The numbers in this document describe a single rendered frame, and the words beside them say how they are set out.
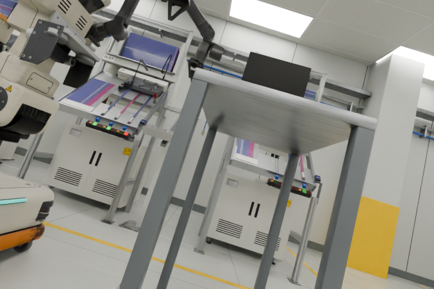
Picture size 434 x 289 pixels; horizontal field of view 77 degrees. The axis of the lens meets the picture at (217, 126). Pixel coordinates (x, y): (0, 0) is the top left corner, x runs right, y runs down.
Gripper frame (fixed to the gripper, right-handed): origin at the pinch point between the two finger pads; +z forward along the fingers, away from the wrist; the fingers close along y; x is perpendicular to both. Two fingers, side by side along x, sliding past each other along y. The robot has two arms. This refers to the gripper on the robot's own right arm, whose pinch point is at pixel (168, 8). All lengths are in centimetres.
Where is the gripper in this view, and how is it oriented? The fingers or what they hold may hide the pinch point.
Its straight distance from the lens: 86.9
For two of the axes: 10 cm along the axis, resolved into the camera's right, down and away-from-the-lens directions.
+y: 0.3, 1.9, 9.8
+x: -9.4, -3.2, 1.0
